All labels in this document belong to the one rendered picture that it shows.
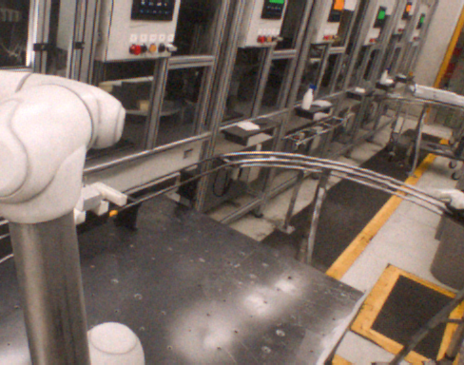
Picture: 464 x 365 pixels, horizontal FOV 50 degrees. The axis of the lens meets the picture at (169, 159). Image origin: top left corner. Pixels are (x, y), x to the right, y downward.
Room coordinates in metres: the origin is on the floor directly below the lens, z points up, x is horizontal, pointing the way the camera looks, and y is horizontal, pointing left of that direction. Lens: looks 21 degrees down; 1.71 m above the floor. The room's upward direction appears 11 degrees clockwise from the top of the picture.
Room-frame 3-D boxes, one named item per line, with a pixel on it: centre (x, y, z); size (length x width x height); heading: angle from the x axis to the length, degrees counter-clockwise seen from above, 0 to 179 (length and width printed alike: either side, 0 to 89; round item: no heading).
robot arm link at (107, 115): (0.81, 0.18, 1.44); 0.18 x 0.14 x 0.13; 82
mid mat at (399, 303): (2.55, -1.66, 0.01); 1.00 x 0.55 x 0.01; 147
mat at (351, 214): (5.03, -2.35, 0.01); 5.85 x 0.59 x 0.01; 147
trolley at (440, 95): (5.71, -3.04, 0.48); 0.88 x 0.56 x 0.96; 75
